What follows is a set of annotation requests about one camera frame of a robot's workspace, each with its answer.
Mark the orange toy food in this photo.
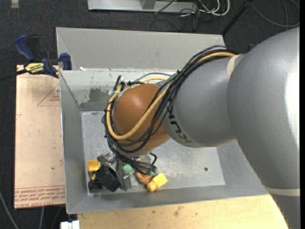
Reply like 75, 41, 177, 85
135, 171, 153, 185

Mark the yellow angular block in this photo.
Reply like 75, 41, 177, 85
146, 172, 169, 193

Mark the clear glass thing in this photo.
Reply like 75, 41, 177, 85
97, 151, 118, 167

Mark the brown cardboard board, red print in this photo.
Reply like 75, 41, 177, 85
13, 64, 66, 210

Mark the grey metal bin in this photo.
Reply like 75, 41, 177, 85
56, 27, 271, 215

